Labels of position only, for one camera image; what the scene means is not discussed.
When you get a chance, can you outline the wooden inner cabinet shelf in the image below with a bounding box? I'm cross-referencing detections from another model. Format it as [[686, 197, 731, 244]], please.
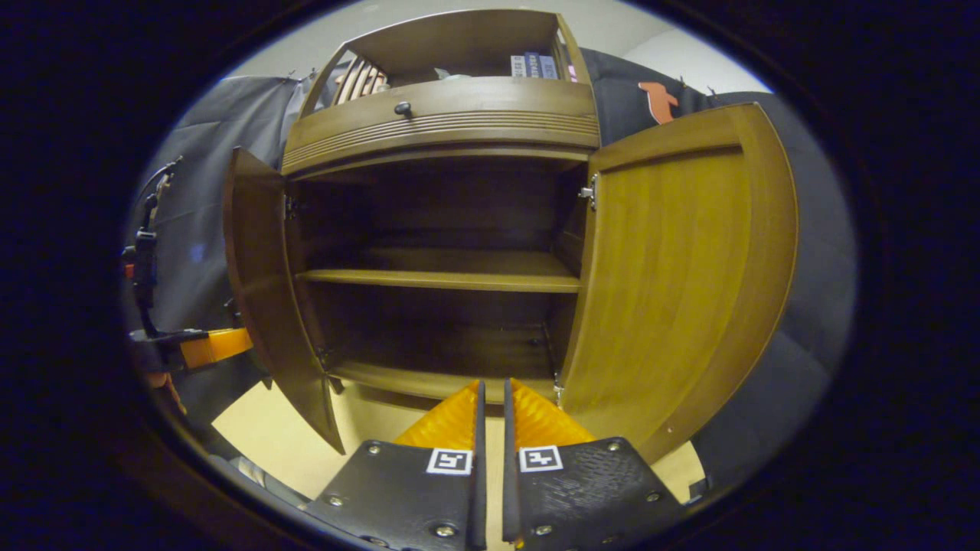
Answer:
[[295, 246, 583, 295]]

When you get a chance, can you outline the wooden cabinet door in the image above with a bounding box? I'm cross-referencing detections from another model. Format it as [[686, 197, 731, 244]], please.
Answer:
[[557, 103, 799, 464], [224, 147, 345, 454]]

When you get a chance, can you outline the black backdrop cloth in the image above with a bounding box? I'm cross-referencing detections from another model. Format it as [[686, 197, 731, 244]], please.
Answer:
[[126, 47, 857, 491]]

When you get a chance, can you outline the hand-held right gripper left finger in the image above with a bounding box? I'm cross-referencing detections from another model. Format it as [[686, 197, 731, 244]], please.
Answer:
[[305, 380, 489, 551]]

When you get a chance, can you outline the wooden double-door shoe cabinet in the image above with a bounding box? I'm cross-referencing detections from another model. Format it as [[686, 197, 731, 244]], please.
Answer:
[[224, 9, 799, 464]]

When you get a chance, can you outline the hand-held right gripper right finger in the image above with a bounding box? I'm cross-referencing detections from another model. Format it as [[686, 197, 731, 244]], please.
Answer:
[[501, 378, 684, 551]]

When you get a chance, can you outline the wooden cabinet drawer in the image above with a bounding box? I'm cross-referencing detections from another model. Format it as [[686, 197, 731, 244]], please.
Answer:
[[282, 77, 602, 177]]

